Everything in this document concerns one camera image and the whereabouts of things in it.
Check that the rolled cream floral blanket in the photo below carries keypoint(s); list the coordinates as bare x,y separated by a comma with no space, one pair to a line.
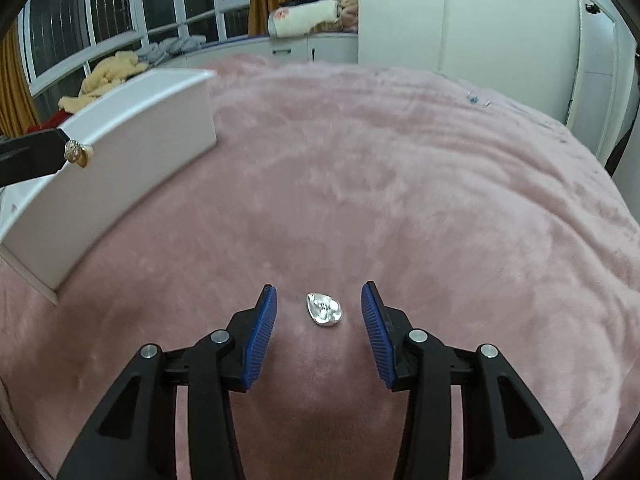
304,19

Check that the grey clothing pile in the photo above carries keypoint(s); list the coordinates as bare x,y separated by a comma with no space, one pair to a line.
157,53

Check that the left mustard curtain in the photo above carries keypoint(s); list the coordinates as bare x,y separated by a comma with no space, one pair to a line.
17,108

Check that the white window bench cabinets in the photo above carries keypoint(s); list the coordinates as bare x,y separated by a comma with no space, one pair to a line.
332,47

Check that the silver baroque earring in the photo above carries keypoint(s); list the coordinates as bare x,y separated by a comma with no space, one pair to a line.
323,309

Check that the pink clothing pile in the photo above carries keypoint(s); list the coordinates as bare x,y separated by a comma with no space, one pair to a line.
349,17

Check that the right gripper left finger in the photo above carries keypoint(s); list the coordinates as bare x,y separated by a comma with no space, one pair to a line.
131,433

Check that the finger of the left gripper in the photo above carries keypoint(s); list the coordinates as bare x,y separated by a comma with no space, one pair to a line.
31,156

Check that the yellow plush blanket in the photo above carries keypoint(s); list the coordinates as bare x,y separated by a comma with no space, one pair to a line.
108,74

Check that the pink plush bed blanket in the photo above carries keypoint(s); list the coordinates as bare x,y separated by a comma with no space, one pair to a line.
484,220

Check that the red cloth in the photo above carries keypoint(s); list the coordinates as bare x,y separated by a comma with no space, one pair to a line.
53,122

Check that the white wardrobe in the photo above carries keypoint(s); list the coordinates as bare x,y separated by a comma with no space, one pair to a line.
525,49

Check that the window with white frames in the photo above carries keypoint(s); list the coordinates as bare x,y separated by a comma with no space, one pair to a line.
60,39

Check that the white storage box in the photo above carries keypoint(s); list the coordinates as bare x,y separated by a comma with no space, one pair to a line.
142,133

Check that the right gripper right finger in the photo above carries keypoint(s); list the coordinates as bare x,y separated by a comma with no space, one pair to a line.
506,432

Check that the white door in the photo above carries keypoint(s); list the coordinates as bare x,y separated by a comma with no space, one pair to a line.
603,80

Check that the small gold pearl earring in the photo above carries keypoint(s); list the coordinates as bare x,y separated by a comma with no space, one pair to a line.
78,154

